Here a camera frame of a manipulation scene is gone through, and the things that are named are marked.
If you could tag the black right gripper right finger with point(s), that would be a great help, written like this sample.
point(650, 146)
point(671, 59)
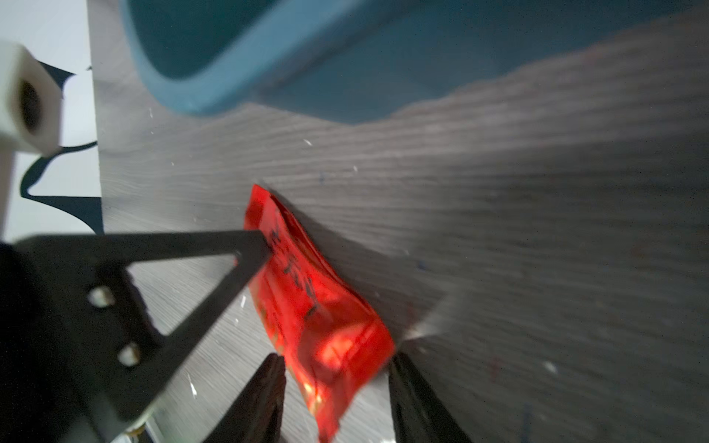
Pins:
point(418, 414)

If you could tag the teal plastic storage box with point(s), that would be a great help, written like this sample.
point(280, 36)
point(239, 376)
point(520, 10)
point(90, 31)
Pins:
point(353, 62)

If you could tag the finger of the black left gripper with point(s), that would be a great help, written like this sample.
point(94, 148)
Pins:
point(81, 360)

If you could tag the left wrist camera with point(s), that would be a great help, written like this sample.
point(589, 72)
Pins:
point(31, 108)

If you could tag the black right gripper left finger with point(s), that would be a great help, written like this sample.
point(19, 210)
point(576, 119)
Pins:
point(256, 414)

